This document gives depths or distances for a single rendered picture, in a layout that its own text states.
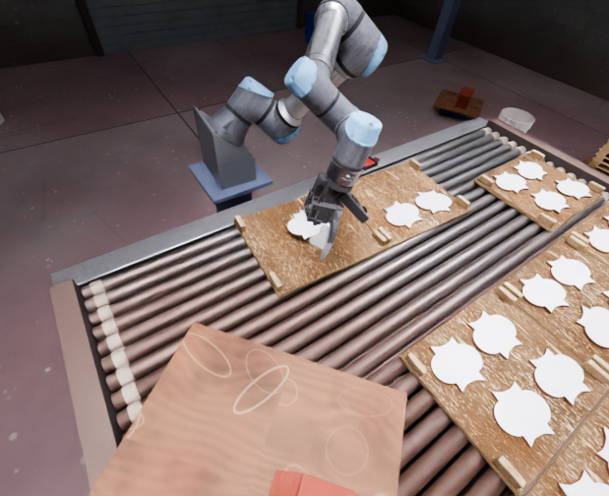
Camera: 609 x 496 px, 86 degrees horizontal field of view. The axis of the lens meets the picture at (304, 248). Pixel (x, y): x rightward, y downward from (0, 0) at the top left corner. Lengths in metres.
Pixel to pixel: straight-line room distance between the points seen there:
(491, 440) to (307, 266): 0.63
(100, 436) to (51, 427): 1.19
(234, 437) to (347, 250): 0.64
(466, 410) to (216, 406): 0.58
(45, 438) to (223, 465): 1.43
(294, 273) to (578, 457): 0.80
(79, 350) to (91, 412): 0.16
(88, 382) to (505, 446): 0.95
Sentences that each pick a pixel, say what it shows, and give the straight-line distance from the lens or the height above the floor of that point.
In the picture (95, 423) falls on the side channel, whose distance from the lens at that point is 0.90.
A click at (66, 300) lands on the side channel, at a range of 1.09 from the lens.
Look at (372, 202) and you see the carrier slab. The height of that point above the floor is 0.94.
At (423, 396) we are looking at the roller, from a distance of 0.93.
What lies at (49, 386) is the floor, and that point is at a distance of 2.16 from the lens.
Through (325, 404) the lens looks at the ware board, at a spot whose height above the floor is 1.04.
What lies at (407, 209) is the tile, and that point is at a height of 0.94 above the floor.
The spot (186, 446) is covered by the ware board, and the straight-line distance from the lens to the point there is 0.73.
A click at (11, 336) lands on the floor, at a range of 2.42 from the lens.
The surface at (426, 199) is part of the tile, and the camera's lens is 1.35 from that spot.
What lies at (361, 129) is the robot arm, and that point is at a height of 1.40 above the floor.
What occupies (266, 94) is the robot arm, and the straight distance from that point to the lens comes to 1.31.
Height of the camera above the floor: 1.74
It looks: 49 degrees down
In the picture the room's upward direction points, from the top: 6 degrees clockwise
